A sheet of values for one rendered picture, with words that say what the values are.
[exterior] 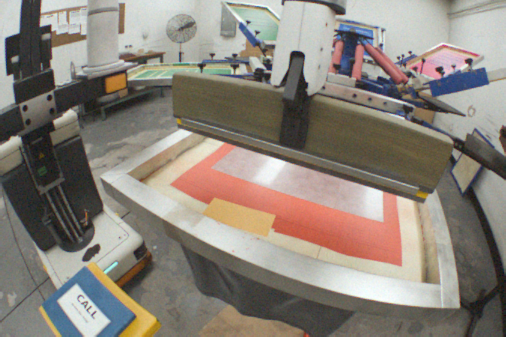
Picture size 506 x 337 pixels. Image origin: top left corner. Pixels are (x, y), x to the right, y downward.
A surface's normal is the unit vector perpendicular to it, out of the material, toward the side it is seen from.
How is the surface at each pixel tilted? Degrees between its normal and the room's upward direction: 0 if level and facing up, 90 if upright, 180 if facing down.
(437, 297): 0
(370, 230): 0
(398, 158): 90
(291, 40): 87
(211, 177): 0
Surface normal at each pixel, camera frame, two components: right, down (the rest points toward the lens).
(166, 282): 0.07, -0.88
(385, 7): -0.43, 0.40
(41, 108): 0.88, 0.28
